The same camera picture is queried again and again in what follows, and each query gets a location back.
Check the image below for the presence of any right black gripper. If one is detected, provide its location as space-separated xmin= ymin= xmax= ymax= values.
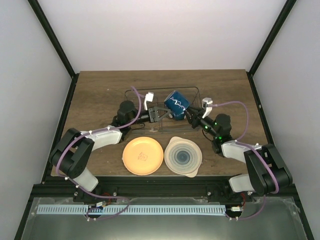
xmin=182 ymin=106 xmax=218 ymax=139

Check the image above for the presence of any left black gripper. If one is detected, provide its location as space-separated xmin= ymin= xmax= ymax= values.
xmin=127 ymin=106 xmax=170 ymax=127

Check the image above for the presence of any black wire dish rack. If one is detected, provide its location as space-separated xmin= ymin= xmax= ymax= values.
xmin=132 ymin=86 xmax=201 ymax=133

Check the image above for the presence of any dark blue mug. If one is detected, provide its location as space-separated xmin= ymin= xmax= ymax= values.
xmin=164 ymin=90 xmax=190 ymax=121

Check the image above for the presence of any orange plastic plate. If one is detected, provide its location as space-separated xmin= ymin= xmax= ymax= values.
xmin=122 ymin=136 xmax=164 ymax=176

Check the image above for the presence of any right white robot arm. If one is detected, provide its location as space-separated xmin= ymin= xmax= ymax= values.
xmin=184 ymin=106 xmax=293 ymax=202

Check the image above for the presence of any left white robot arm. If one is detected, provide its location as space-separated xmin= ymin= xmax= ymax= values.
xmin=48 ymin=100 xmax=172 ymax=202

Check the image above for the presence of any clear plastic lidded bowl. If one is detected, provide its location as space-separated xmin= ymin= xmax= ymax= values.
xmin=164 ymin=136 xmax=203 ymax=178

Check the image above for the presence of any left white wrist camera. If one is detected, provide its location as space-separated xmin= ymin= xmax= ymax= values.
xmin=143 ymin=91 xmax=154 ymax=111

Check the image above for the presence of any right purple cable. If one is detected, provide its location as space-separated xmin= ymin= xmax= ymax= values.
xmin=209 ymin=100 xmax=280 ymax=221

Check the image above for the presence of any left black frame post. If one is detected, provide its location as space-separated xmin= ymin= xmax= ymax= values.
xmin=26 ymin=0 xmax=77 ymax=78

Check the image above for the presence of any black frame post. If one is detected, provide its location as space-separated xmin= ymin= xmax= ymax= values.
xmin=26 ymin=0 xmax=77 ymax=78
xmin=248 ymin=0 xmax=297 ymax=76

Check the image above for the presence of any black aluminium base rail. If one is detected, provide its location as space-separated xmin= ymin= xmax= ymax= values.
xmin=32 ymin=175 xmax=296 ymax=201

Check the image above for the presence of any right black frame post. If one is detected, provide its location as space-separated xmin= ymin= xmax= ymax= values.
xmin=248 ymin=0 xmax=297 ymax=76

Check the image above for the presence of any light blue slotted cable duct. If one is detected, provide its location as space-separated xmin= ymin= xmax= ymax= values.
xmin=36 ymin=204 xmax=226 ymax=216

